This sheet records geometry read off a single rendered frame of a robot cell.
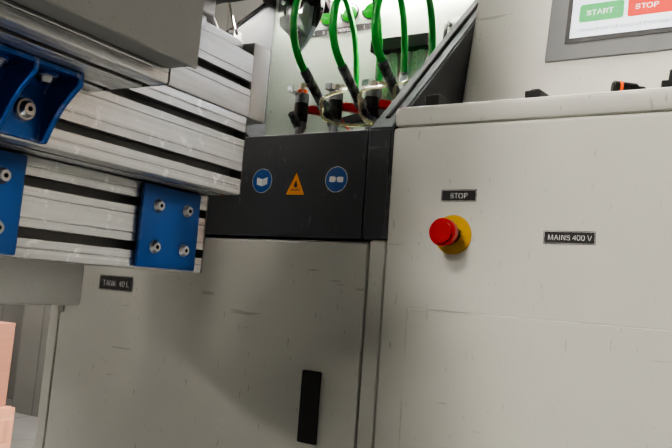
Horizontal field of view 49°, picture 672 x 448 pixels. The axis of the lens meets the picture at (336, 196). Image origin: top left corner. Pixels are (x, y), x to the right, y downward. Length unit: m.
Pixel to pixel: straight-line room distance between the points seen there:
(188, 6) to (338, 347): 0.60
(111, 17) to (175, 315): 0.78
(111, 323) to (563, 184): 0.81
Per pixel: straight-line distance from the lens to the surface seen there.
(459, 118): 1.00
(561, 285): 0.93
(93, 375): 1.39
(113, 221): 0.75
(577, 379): 0.92
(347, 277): 1.04
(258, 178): 1.16
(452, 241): 0.94
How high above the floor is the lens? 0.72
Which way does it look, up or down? 7 degrees up
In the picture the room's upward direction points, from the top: 4 degrees clockwise
